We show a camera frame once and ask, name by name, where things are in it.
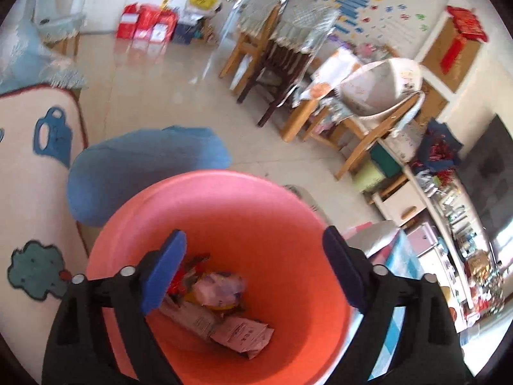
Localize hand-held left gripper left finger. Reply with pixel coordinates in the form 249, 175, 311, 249
42, 230, 188, 385

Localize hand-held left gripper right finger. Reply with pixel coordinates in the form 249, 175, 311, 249
323, 226, 466, 385

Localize white printed paper packet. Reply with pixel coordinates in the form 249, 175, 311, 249
159, 298, 223, 340

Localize white blue wrapper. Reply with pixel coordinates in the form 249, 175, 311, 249
194, 272, 246, 310

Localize paper trash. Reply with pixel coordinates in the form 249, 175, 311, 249
210, 315, 275, 360

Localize pink plastic bucket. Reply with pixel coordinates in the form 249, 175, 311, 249
86, 169, 354, 385

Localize light green trash bin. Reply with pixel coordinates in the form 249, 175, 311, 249
352, 160, 388, 194

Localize blue white checked tablecloth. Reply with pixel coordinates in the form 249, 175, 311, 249
342, 220, 428, 354

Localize pink storage box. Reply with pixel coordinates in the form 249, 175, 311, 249
406, 225, 442, 258

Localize white television cabinet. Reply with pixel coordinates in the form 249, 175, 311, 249
371, 136, 506, 330

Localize cat print stool cushion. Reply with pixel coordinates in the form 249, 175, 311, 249
282, 184, 330, 226

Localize blue round cushion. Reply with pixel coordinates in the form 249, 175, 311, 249
66, 126, 233, 227

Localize dark green box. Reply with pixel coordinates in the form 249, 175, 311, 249
369, 144, 404, 178

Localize cartoon print sofa cover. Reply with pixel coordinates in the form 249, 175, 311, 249
0, 86, 91, 355

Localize dark wrapped flower bouquet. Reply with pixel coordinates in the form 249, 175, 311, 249
413, 118, 466, 174

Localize black television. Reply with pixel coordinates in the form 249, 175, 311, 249
456, 114, 513, 246

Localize dining table with orange-print cloth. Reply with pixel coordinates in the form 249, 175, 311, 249
282, 47, 362, 143

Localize white printed food cover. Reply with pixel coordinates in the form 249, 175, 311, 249
340, 58, 424, 118

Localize dark brown chair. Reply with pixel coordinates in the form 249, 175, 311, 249
236, 0, 342, 128

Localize dark blue gift box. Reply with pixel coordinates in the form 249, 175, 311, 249
172, 21, 193, 45

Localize red gift box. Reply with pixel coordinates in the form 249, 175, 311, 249
150, 10, 179, 45
116, 3, 141, 40

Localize light blue lace cloth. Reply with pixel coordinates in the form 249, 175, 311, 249
0, 19, 88, 94

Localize red gift bag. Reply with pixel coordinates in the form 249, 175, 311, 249
134, 4, 161, 41

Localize light wooden chair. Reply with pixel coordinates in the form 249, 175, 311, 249
218, 0, 282, 94

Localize chair with light blue cover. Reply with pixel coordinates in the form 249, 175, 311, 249
33, 11, 87, 46

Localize red chinese knot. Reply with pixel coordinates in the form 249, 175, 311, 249
440, 5, 489, 75

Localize brown cork wall panel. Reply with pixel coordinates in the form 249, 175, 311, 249
421, 19, 482, 94

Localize blue yellow wall stickers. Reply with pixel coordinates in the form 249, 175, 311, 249
320, 0, 432, 46

